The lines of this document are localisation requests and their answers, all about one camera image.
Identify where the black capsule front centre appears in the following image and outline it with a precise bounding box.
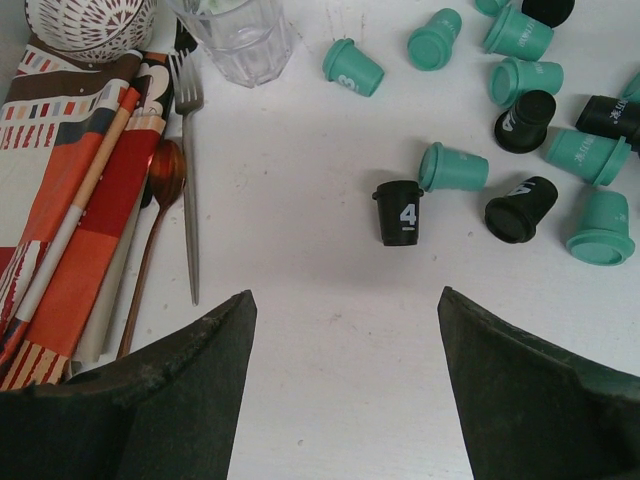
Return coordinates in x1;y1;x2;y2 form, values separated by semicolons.
484;176;558;244

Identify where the teal capsule far left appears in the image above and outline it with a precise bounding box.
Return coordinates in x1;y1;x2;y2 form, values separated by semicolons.
322;38;385;97

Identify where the white patterned strainer bowl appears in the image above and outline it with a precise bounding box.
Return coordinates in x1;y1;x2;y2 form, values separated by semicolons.
24;0;157;63

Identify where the black capsule top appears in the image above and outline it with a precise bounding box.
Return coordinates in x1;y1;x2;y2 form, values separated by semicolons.
521;0;576;28

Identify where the teal capsule upper left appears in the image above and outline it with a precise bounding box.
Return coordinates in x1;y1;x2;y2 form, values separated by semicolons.
407;8;462;71

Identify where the teal capsule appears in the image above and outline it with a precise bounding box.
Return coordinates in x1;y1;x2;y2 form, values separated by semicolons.
483;5;554;61
407;8;462;71
418;142;489;192
544;129;631;186
322;38;385;97
566;190;635;266

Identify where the black capsule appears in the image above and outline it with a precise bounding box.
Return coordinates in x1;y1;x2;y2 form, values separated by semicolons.
484;176;558;244
521;0;576;28
372;180;424;246

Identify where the black capsule middle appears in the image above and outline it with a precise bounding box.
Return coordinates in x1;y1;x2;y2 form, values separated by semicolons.
372;180;424;246

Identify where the silver fork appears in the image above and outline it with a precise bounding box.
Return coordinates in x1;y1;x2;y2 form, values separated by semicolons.
169;49;204;306

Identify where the teal capsule left centre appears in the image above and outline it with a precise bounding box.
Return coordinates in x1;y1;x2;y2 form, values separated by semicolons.
418;142;489;192

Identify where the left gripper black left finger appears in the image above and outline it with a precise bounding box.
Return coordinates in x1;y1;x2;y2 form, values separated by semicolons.
1;290;257;479

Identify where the teal capsule top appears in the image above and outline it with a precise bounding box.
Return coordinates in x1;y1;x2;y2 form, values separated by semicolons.
483;5;554;61

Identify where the clear drinking glass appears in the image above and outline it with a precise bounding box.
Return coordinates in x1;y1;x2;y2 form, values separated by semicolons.
168;0;292;88

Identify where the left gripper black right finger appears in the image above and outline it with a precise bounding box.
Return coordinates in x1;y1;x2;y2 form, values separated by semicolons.
438;287;639;479

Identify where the teal capsule front middle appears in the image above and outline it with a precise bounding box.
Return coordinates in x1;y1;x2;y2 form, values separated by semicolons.
566;190;635;266

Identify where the copper spoon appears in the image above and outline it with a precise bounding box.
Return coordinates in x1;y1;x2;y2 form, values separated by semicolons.
116;139;186;359

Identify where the striped orange cloth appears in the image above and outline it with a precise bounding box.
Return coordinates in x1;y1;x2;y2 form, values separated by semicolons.
1;39;172;390

